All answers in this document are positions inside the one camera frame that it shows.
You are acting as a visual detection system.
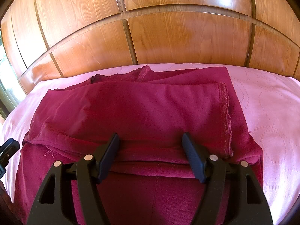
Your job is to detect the glazed wooden door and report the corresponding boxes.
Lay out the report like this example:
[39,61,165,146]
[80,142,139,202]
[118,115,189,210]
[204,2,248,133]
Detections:
[0,37,20,120]

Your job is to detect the wooden wardrobe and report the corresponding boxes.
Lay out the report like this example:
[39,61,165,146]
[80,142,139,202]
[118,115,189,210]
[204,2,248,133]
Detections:
[0,0,300,96]

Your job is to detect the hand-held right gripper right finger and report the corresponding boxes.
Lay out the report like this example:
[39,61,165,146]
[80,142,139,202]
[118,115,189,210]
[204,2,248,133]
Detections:
[182,132,274,225]

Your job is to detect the pink bedsheet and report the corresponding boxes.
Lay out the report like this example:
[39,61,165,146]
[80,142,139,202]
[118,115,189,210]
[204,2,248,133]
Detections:
[0,63,300,225]

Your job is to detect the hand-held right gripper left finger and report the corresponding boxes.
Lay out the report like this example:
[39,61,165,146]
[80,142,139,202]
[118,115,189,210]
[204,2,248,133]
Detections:
[26,133,120,225]

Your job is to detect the maroon velvet pants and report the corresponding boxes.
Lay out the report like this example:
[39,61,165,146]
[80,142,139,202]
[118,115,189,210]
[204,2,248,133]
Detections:
[13,65,264,225]

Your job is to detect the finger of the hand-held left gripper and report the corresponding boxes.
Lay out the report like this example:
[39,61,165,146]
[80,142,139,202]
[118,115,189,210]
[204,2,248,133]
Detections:
[0,138,19,176]

